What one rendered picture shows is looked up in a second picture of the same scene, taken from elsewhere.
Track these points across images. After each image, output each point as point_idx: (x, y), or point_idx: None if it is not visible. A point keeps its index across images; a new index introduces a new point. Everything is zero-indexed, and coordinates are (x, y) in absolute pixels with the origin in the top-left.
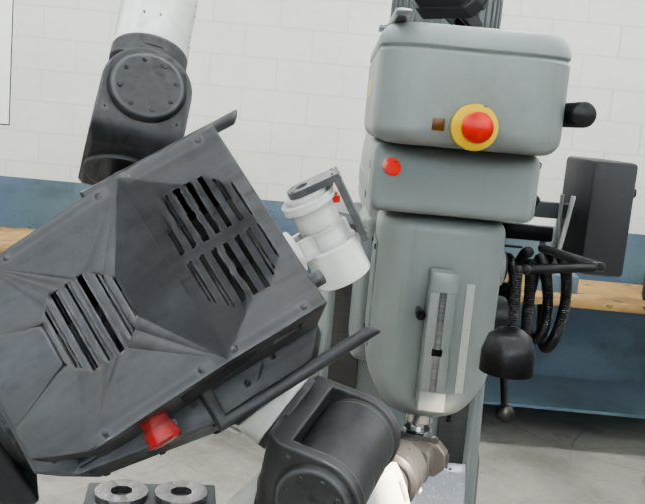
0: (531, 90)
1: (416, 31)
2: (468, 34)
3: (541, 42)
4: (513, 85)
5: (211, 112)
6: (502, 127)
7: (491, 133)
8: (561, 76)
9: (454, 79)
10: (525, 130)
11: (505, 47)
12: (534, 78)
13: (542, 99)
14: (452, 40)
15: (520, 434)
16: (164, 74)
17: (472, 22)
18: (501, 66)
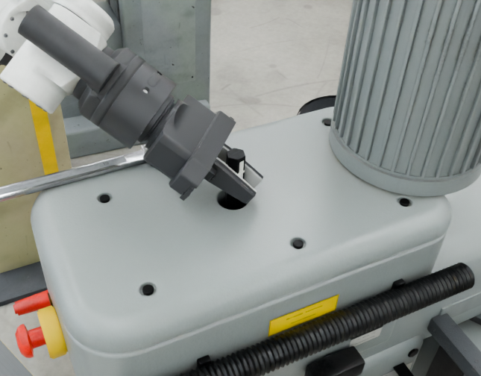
0: (70, 350)
1: (31, 211)
2: (42, 251)
3: (65, 318)
4: (63, 330)
5: None
6: (68, 353)
7: (26, 356)
8: (95, 362)
9: (46, 278)
10: (76, 375)
11: (53, 292)
12: (68, 342)
13: (78, 366)
14: (37, 245)
15: None
16: None
17: (229, 190)
18: (56, 304)
